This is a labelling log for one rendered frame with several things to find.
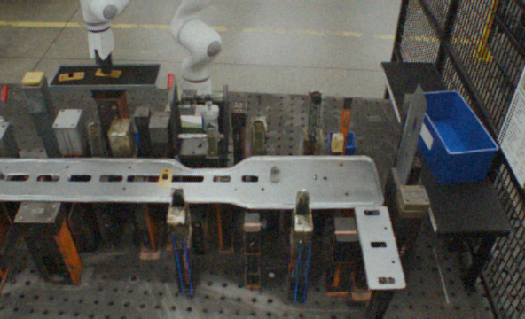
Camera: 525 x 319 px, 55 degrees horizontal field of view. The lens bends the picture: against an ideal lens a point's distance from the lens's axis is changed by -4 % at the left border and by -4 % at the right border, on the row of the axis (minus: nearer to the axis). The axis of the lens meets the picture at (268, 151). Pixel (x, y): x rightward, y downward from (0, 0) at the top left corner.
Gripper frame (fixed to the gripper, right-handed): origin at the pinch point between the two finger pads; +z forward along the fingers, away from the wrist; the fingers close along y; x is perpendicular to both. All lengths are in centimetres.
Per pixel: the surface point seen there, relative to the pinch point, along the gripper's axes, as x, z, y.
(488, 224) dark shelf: 126, 16, 34
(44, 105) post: -22.2, 12.4, 9.2
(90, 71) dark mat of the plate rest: -7.0, 2.8, -0.2
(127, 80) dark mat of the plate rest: 8.1, 2.8, 2.7
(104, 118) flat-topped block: -2.2, 18.4, 5.4
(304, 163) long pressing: 70, 19, 15
